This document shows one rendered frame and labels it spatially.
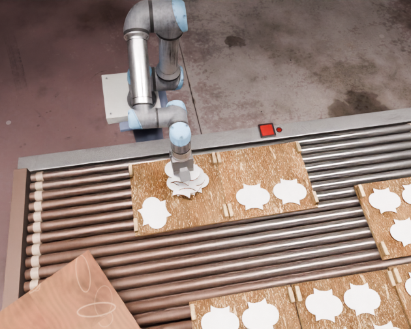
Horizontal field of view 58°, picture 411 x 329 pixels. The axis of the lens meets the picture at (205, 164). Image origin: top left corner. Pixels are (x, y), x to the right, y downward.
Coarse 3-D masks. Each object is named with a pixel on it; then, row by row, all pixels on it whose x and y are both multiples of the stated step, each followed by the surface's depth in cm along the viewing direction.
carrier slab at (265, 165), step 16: (288, 144) 182; (224, 160) 177; (240, 160) 177; (256, 160) 177; (272, 160) 178; (288, 160) 178; (224, 176) 173; (240, 176) 173; (256, 176) 173; (272, 176) 174; (288, 176) 174; (304, 176) 174; (224, 192) 169; (272, 192) 170; (240, 208) 165; (256, 208) 166; (272, 208) 166; (288, 208) 166; (304, 208) 166
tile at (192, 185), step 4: (196, 164) 170; (200, 172) 168; (200, 176) 167; (204, 176) 167; (196, 180) 166; (200, 180) 166; (204, 180) 167; (176, 184) 165; (180, 184) 165; (184, 184) 165; (192, 184) 165; (196, 184) 165; (200, 184) 165; (180, 188) 164; (184, 188) 165; (188, 188) 165; (192, 188) 164
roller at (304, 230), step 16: (320, 224) 165; (336, 224) 165; (352, 224) 165; (224, 240) 160; (240, 240) 160; (256, 240) 161; (272, 240) 162; (112, 256) 157; (128, 256) 156; (144, 256) 156; (160, 256) 157; (32, 272) 151; (48, 272) 152
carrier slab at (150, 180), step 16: (160, 160) 176; (208, 160) 177; (144, 176) 172; (160, 176) 172; (208, 176) 173; (144, 192) 168; (160, 192) 168; (208, 192) 169; (176, 208) 165; (192, 208) 165; (208, 208) 165; (176, 224) 161; (192, 224) 161; (208, 224) 162
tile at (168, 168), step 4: (168, 164) 159; (168, 168) 158; (196, 168) 159; (168, 172) 157; (172, 172) 158; (192, 172) 158; (196, 172) 158; (168, 176) 157; (172, 176) 157; (176, 176) 157; (192, 176) 157; (196, 176) 157; (172, 180) 156; (176, 180) 156; (180, 180) 156; (192, 180) 157; (188, 184) 155
